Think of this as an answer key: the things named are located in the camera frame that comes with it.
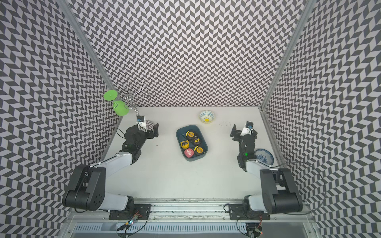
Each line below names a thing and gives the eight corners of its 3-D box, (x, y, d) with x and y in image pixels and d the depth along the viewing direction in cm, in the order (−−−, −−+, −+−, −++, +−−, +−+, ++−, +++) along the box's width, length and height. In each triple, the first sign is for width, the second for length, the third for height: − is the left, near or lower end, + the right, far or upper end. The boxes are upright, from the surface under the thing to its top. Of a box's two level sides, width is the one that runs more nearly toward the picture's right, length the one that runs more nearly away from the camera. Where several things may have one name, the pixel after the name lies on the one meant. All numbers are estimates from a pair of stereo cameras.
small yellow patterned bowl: (199, 123, 111) (199, 120, 108) (199, 113, 117) (199, 110, 114) (214, 123, 111) (214, 120, 108) (213, 113, 117) (214, 110, 114)
